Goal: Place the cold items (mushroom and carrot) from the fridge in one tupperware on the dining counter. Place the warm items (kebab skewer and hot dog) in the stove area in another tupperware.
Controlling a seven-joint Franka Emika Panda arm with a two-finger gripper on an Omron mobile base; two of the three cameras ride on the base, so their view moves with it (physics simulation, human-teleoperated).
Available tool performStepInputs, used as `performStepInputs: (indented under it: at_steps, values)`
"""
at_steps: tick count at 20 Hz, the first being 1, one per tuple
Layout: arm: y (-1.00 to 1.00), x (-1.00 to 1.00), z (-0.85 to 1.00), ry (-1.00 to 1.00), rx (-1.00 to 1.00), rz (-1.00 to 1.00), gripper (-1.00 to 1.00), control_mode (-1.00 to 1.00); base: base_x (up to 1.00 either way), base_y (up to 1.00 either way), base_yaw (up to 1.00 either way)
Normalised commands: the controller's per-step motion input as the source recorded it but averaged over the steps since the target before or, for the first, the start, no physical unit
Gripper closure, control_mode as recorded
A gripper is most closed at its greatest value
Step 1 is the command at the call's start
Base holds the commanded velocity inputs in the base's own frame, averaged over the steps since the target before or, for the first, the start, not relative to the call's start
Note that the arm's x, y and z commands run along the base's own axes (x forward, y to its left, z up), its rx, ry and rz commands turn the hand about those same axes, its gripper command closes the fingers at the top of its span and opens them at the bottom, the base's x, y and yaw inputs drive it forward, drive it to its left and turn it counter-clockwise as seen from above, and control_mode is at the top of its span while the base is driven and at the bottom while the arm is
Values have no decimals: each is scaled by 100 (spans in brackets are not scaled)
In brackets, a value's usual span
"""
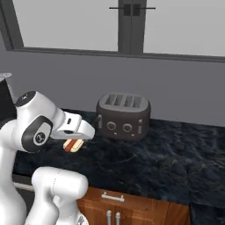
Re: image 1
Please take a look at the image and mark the wooden cupboard door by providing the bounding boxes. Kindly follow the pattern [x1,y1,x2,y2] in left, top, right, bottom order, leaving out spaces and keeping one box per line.
[76,198,114,225]
[112,207,165,225]

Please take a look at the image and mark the dark brown four-slot toaster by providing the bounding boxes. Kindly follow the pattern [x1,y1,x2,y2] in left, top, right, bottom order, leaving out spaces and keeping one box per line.
[96,92,152,142]

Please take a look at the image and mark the grey framed window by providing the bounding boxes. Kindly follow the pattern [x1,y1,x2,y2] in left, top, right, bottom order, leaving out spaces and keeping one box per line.
[0,0,225,63]

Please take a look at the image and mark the hot dog in bun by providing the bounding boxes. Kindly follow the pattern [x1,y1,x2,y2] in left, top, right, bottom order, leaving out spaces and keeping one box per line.
[62,138,85,154]

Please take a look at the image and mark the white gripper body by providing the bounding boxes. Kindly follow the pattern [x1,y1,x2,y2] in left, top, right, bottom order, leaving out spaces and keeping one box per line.
[49,119,96,141]

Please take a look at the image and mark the wooden drawer front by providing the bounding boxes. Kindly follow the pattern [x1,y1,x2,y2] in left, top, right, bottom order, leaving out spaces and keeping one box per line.
[80,186,170,218]

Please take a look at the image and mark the silver drawer handle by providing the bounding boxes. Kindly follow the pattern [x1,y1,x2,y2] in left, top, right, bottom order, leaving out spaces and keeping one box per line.
[101,191,126,203]

